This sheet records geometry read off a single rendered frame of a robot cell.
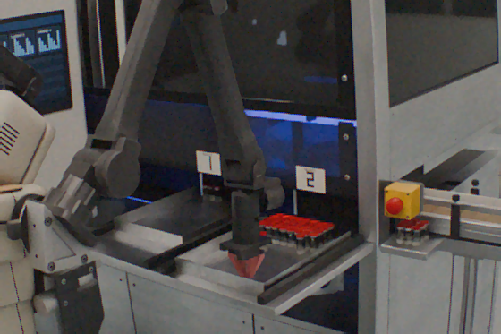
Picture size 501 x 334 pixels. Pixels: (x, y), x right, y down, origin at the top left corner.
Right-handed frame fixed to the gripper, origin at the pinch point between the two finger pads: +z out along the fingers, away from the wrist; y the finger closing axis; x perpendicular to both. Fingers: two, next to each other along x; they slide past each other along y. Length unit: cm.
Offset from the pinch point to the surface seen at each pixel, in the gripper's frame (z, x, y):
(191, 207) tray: -1, 48, 35
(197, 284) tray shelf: 2.6, 11.4, -3.2
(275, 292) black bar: 0.7, -7.8, -0.2
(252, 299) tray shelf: 2.5, -3.9, -2.7
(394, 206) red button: -12.7, -18.7, 31.2
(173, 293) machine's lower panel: 31, 62, 39
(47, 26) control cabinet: -55, 86, 12
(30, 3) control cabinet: -62, 88, 7
